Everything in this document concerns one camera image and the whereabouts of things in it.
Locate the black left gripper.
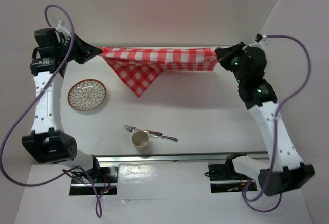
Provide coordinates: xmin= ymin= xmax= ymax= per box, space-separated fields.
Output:
xmin=54 ymin=32 xmax=100 ymax=64

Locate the red white checkered cloth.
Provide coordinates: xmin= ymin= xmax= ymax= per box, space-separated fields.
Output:
xmin=100 ymin=47 xmax=218 ymax=97

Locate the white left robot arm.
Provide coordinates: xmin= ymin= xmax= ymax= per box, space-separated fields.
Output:
xmin=22 ymin=29 xmax=101 ymax=182

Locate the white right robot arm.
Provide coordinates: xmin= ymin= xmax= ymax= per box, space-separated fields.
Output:
xmin=215 ymin=43 xmax=315 ymax=196

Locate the patterned ceramic plate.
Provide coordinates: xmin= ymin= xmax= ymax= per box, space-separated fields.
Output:
xmin=67 ymin=79 xmax=106 ymax=111

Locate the silver fork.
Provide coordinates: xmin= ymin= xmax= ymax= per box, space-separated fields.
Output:
xmin=124 ymin=125 xmax=163 ymax=136

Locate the silver table knife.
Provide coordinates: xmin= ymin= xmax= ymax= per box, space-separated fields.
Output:
xmin=148 ymin=134 xmax=178 ymax=143

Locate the beige paper cup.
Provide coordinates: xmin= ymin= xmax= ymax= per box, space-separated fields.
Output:
xmin=131 ymin=131 xmax=149 ymax=151

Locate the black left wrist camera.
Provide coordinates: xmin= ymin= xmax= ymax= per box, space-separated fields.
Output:
xmin=34 ymin=28 xmax=59 ymax=48

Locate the aluminium front rail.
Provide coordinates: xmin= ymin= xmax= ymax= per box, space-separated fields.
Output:
xmin=77 ymin=151 xmax=270 ymax=163

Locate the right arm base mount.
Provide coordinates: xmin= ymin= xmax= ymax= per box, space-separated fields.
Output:
xmin=204 ymin=164 xmax=250 ymax=193

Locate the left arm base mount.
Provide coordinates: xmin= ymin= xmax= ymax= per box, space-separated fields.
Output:
xmin=69 ymin=165 xmax=119 ymax=196

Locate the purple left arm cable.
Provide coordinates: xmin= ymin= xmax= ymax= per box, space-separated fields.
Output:
xmin=0 ymin=5 xmax=114 ymax=219

